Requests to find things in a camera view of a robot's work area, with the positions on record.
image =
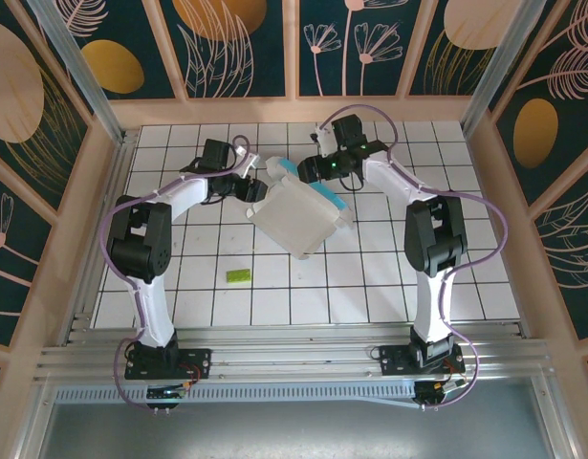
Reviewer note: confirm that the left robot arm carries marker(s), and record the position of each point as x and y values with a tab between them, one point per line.
140	239

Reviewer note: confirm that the aluminium rail frame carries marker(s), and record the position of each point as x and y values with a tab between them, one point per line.
298	356

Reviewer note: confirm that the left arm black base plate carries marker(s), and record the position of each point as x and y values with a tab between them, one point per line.
198	363

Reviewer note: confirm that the grey metal panel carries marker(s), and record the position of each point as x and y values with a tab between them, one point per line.
293	430

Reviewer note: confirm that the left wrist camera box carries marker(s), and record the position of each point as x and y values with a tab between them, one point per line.
246	162

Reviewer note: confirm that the white and teal paper box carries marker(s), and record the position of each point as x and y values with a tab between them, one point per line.
293	215

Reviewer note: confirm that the aluminium corner post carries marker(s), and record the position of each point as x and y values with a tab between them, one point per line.
506	67
84	76

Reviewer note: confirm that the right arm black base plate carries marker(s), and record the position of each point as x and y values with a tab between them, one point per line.
394	361

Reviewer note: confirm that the green toy brick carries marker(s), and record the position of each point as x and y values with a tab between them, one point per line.
239	277

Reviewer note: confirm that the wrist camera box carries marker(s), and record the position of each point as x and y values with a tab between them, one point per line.
246	162
323	141

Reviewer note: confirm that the aluminium side rail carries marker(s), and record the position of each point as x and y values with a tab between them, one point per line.
114	181

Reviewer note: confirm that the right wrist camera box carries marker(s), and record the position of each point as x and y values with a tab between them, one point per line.
323	141

